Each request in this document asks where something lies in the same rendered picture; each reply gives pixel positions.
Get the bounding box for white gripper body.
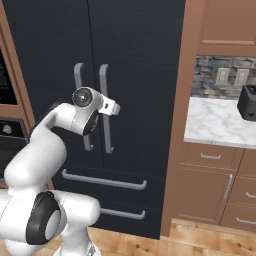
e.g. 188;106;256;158
110;101;122;116

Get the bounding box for black fridge door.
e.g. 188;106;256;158
2;0;105;170
87;0;186;181

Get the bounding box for black fridge drawer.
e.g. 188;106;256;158
87;199;165;240
52;162;168;212

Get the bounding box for brown tall side panel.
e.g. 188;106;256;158
159;0;202;238

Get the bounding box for brown drawer front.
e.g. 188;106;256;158
236;148;256;180
228;176;256;208
184;142;245;170
219;203;256;234

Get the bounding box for black microwave oven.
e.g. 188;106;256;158
0;49;18;106

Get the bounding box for black toaster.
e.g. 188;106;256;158
236;84;256;122

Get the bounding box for grey fridge door handle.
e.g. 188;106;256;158
73;62;95;152
98;63;115;155

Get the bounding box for grey fridge drawer handle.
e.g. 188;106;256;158
99;206;147;221
61;168;148;191

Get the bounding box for black wall oven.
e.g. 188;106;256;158
0;116;30;181

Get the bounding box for white wall socket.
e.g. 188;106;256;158
233;67;250;88
215;67;231;86

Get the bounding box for silver cupboard door handle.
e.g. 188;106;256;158
222;173;234;201

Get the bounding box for brown wall cupboard door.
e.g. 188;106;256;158
197;0;256;48

